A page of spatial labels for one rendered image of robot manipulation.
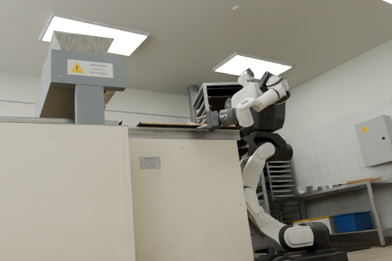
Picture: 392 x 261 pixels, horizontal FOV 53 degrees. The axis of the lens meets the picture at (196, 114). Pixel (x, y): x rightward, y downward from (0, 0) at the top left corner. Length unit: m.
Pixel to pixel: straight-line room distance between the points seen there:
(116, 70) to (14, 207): 0.73
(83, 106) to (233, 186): 0.90
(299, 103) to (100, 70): 6.33
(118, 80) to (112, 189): 0.50
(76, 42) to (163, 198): 0.86
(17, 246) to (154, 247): 0.62
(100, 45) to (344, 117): 5.71
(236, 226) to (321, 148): 5.47
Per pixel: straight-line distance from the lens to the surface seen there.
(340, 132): 7.26
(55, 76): 1.80
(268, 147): 2.45
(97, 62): 1.87
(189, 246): 2.01
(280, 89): 2.14
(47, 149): 1.69
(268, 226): 2.39
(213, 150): 2.15
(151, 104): 7.08
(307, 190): 7.05
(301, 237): 2.46
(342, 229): 6.52
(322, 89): 7.57
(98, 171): 1.70
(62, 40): 1.99
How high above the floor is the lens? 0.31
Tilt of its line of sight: 18 degrees up
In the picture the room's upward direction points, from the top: 7 degrees counter-clockwise
